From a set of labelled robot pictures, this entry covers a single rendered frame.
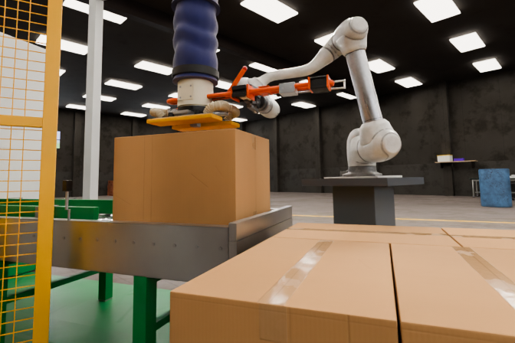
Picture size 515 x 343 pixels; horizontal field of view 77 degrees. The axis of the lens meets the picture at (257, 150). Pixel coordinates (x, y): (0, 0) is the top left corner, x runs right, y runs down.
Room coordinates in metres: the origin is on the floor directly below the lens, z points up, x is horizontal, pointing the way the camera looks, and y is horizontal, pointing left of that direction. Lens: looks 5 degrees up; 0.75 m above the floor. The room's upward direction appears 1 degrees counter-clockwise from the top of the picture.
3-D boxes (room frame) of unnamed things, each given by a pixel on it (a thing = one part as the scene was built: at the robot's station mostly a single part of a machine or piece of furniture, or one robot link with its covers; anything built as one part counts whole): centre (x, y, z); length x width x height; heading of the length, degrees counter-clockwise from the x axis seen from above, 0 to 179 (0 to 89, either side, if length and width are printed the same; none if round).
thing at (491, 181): (8.04, -5.86, 0.47); 0.64 x 0.62 x 0.94; 45
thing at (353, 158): (1.85, -0.60, 0.93); 0.18 x 0.16 x 0.22; 10
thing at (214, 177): (1.52, 0.29, 0.75); 0.60 x 0.40 x 0.40; 69
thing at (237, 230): (1.40, -0.04, 0.58); 0.70 x 0.03 x 0.06; 159
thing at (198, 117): (1.44, 0.33, 1.04); 0.34 x 0.10 x 0.05; 69
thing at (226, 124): (1.62, 0.26, 1.04); 0.34 x 0.10 x 0.05; 69
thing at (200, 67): (1.53, 0.29, 1.26); 0.23 x 0.23 x 0.04
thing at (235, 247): (1.40, -0.04, 0.48); 0.70 x 0.03 x 0.15; 159
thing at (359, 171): (1.88, -0.59, 0.79); 0.22 x 0.18 x 0.06; 55
